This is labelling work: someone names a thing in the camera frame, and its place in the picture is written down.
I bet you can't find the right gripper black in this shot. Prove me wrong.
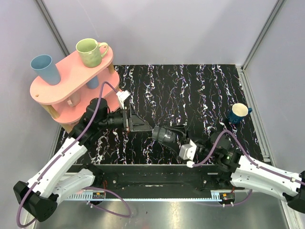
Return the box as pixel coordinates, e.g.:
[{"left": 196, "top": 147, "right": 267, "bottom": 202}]
[{"left": 161, "top": 124, "right": 217, "bottom": 161}]

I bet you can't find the clear elbow pipe fitting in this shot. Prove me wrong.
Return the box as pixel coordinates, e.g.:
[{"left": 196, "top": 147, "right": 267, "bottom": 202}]
[{"left": 163, "top": 129, "right": 176, "bottom": 143}]

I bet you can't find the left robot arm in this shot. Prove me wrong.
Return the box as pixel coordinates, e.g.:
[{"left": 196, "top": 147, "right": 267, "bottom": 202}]
[{"left": 13, "top": 98, "right": 152, "bottom": 222}]

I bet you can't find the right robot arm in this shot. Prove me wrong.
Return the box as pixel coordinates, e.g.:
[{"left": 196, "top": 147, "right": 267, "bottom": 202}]
[{"left": 152, "top": 125, "right": 305, "bottom": 213}]

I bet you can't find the black marble pattern mat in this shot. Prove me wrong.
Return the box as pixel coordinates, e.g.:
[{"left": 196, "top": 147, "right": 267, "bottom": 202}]
[{"left": 76, "top": 64, "right": 263, "bottom": 165}]

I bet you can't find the small blue cup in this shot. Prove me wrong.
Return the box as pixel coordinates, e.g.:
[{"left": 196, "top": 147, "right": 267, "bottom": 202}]
[{"left": 86, "top": 76, "right": 99, "bottom": 89}]

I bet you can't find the pale pink mug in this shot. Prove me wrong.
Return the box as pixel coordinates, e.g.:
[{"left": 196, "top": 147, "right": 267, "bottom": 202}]
[{"left": 67, "top": 92, "right": 81, "bottom": 107}]

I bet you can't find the dark blue mug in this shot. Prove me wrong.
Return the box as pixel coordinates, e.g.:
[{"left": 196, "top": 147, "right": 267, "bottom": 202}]
[{"left": 228, "top": 103, "right": 252, "bottom": 124}]

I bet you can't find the pink three-tier wooden shelf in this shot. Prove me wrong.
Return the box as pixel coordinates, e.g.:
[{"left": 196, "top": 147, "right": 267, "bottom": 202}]
[{"left": 30, "top": 47, "right": 120, "bottom": 132}]

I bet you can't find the green ceramic mug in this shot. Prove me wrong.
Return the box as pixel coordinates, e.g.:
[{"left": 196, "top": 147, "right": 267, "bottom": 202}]
[{"left": 76, "top": 38, "right": 109, "bottom": 68}]

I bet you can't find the light blue plastic cup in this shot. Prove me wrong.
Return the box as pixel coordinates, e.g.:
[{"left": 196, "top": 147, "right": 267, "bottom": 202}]
[{"left": 30, "top": 54, "right": 61, "bottom": 85}]

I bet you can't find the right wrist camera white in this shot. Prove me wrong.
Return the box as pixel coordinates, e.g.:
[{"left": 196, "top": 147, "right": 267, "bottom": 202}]
[{"left": 179, "top": 140, "right": 197, "bottom": 168}]

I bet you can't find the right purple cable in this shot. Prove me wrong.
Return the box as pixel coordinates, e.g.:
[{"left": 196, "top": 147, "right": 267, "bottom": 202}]
[{"left": 187, "top": 130, "right": 305, "bottom": 207}]

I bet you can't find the white slotted cable duct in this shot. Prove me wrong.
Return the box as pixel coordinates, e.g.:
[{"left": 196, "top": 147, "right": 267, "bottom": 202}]
[{"left": 65, "top": 191, "right": 230, "bottom": 202}]

